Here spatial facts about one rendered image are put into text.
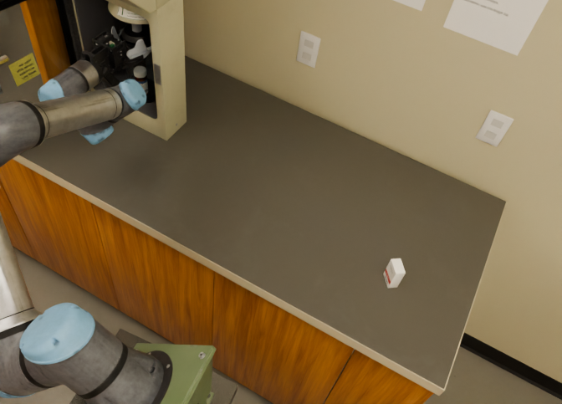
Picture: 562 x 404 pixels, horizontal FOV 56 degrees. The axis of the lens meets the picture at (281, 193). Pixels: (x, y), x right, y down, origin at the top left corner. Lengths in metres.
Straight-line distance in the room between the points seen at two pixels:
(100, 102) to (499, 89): 1.07
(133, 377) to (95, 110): 0.59
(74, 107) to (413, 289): 0.98
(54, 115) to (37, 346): 0.46
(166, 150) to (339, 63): 0.62
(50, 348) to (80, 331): 0.05
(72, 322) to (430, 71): 1.18
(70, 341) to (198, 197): 0.71
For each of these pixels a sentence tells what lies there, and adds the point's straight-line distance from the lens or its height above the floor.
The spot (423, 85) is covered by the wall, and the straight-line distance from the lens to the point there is 1.68.
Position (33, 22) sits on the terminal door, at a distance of 1.62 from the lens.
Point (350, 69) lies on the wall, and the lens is 1.74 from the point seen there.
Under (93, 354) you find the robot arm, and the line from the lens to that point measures 1.01.
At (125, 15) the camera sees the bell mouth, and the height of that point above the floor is 1.33.
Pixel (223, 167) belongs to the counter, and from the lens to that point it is 1.65.
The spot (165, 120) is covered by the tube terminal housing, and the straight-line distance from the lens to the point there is 1.67.
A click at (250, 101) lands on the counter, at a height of 0.94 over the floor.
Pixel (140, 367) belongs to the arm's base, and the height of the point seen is 1.19.
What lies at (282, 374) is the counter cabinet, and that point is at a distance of 1.89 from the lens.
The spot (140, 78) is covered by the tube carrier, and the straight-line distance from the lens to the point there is 1.68.
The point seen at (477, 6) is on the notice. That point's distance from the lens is 1.53.
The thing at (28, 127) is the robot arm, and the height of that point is 1.43.
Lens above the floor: 2.17
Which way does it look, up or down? 51 degrees down
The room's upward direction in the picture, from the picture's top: 11 degrees clockwise
